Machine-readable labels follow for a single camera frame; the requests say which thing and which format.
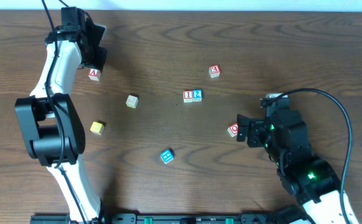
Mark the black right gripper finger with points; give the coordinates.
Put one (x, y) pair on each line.
(255, 131)
(243, 127)

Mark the red letter A block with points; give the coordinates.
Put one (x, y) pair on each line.
(94, 74)

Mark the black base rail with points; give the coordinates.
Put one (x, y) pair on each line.
(246, 218)

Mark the red letter E block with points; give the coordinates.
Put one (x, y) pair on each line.
(214, 71)

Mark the red letter I block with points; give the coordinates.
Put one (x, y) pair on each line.
(187, 96)

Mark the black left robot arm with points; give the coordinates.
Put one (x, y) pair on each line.
(51, 128)

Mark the red letter Q block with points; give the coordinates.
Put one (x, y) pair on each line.
(233, 130)

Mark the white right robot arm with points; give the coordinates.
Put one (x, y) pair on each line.
(311, 180)

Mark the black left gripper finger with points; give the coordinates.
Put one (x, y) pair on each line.
(100, 58)
(90, 64)

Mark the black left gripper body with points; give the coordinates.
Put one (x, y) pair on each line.
(97, 58)

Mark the blue letter H block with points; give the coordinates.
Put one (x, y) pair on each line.
(167, 156)

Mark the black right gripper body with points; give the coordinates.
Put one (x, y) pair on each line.
(250, 132)

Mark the yellow pineapple block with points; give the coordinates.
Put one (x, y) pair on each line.
(97, 127)

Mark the blue number 2 block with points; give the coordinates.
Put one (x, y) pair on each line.
(197, 95)

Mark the cream wooden block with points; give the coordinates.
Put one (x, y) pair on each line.
(132, 101)

